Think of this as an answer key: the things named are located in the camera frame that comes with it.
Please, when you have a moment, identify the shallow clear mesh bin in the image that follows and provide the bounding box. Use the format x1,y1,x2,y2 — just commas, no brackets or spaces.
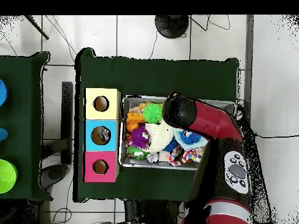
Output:
119,95,236,173

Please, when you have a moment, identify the wooden box with three holes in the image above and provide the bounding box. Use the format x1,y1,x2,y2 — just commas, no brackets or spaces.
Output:
83,87,121,183

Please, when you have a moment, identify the green spiky rubber ball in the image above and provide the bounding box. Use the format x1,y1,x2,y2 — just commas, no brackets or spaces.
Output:
142,102,164,124

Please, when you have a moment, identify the orange toy building block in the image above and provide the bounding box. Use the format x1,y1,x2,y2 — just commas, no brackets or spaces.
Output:
127,113,147,132

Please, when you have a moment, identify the cream white cloth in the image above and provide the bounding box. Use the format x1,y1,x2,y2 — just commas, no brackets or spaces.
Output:
145,118,176,154

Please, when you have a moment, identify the purple spiky ball with eyes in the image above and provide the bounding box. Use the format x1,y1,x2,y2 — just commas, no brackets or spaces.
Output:
129,127,151,150

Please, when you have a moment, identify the green toy with white eyes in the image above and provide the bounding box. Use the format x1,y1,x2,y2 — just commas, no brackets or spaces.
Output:
128,146,150,160

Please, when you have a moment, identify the dark green table cloth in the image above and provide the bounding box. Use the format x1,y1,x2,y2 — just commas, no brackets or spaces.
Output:
74,46,241,206

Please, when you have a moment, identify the mint green cloth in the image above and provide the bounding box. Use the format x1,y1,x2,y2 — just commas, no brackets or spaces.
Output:
173,128,209,151

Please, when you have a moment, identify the large colourful dotted cloth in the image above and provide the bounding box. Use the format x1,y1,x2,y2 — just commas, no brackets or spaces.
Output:
169,145,206,166

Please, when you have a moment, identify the black panel stand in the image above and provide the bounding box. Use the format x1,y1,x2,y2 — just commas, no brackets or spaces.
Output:
61,81,74,164

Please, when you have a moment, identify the black round stand base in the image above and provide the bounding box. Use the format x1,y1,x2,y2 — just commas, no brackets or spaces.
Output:
155,15,190,39

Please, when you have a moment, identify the grey round stand foot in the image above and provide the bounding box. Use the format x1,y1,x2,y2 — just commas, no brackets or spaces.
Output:
39,164,68,187

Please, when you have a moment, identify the green cloth side table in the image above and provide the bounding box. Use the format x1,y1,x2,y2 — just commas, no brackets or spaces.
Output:
0,51,51,201

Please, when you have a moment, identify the black pole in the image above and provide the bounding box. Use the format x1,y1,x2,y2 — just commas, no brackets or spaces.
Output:
24,15,50,40

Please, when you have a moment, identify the green round bowl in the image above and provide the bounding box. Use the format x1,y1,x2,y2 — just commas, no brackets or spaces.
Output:
0,159,19,194

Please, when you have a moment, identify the black cable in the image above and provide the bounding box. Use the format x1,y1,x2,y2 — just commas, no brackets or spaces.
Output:
254,133,299,140

